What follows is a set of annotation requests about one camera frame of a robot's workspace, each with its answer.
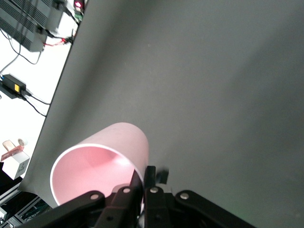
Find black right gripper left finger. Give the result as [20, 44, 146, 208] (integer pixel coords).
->
[19, 170, 144, 228]

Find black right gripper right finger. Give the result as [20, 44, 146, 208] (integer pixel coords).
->
[144, 166, 257, 228]

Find pink plastic cup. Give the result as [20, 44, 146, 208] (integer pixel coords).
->
[49, 122, 150, 214]

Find black metal rack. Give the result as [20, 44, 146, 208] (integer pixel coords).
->
[0, 181, 54, 228]

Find white cardboard box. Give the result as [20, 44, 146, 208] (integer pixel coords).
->
[1, 151, 31, 181]

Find red pink packet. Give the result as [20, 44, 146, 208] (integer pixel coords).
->
[1, 140, 24, 162]

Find dark grey table mat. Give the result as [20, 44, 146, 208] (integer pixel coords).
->
[18, 0, 304, 228]

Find black adapter with yellow label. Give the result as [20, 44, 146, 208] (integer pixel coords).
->
[0, 74, 27, 100]

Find light grey power box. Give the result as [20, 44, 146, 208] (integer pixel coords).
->
[45, 0, 72, 34]

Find grey ribbed computer case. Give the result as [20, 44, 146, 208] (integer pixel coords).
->
[0, 0, 48, 52]

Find circuit board with red light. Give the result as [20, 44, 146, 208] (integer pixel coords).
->
[73, 0, 86, 19]

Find black adapter cables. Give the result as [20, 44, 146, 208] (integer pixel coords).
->
[22, 90, 52, 117]

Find red wires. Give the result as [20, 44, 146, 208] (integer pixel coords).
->
[43, 38, 73, 47]

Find thin grey cable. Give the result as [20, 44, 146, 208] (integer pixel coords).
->
[0, 29, 43, 74]

